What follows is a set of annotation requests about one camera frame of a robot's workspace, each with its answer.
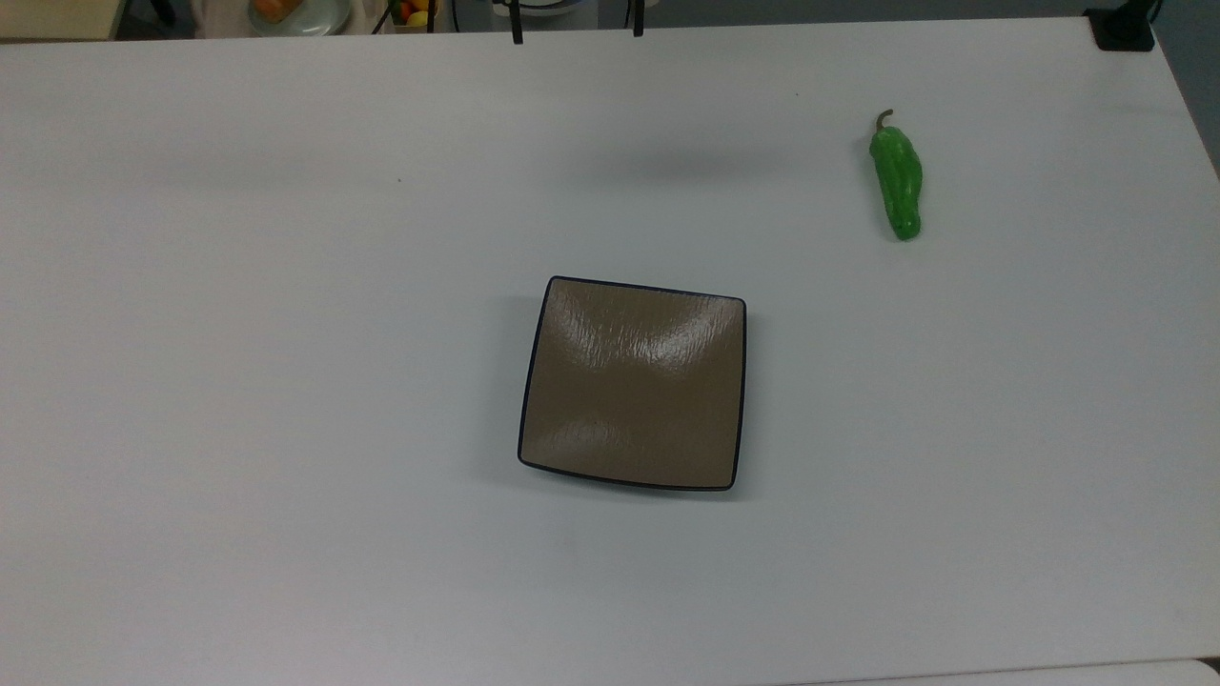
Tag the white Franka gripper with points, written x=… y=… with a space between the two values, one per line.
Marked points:
x=548 y=5

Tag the pale green round plate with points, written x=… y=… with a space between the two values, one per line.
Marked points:
x=324 y=17

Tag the green chili pepper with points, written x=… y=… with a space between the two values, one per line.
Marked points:
x=897 y=176

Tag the square brown ceramic plate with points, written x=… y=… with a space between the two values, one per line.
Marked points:
x=631 y=400

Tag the box of colourful toy fruits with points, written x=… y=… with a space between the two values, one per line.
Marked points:
x=414 y=13

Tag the orange food item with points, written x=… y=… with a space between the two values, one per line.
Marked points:
x=276 y=9

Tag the beige wooden desk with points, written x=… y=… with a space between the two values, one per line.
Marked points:
x=57 y=17

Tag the black table clamp mount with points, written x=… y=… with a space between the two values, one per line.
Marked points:
x=1123 y=29

